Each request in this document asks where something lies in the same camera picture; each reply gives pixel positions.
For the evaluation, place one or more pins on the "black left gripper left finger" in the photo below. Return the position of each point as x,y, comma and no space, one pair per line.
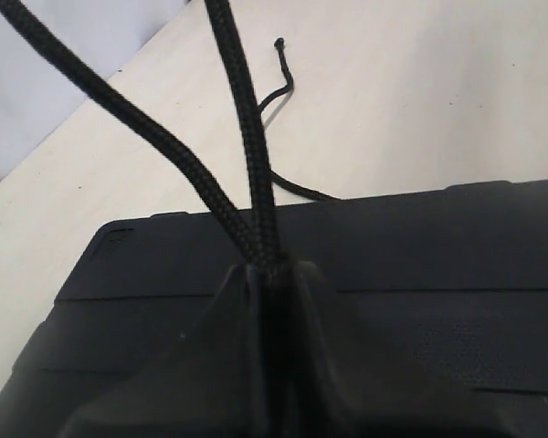
211,383

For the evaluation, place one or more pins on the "black plastic tool case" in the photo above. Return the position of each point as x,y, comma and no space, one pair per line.
411,315

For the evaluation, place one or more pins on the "white backdrop curtain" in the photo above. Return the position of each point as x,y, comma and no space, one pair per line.
34,97

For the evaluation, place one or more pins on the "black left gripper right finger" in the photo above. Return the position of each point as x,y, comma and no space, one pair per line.
348,382

